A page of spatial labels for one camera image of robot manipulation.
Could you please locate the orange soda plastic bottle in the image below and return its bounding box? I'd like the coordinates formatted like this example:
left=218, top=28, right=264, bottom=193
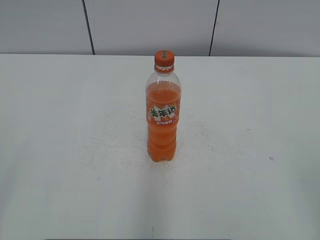
left=145, top=65, right=182, bottom=162

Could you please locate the orange bottle cap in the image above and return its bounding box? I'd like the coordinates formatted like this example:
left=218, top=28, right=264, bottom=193
left=154, top=50, right=175, bottom=68

